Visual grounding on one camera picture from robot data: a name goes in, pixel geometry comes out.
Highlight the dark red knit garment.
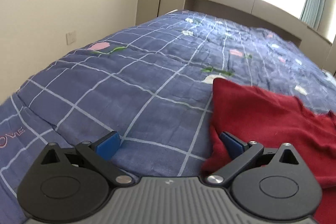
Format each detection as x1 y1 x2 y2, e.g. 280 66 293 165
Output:
201 78 335 223

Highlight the blue checked floral quilt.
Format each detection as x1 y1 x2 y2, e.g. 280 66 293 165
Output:
1 11 335 223

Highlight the beige window bench cabinet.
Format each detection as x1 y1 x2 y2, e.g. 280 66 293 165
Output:
185 0 331 68

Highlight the white wall socket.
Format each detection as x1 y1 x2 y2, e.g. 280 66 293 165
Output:
66 31 76 46

